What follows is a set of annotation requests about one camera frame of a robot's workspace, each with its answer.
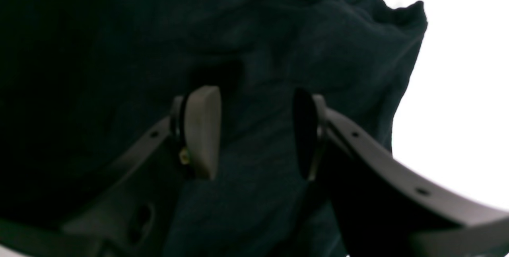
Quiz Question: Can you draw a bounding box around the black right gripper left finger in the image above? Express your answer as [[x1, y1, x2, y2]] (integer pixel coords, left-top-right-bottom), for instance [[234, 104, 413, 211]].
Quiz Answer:
[[1, 86, 221, 257]]

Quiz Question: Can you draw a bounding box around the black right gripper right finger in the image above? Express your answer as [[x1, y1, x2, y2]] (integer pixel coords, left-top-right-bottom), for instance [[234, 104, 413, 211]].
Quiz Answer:
[[292, 88, 509, 257]]

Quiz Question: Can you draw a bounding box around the black t-shirt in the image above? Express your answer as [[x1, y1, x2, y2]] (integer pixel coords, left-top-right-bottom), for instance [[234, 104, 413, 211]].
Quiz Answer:
[[1, 0, 427, 257]]

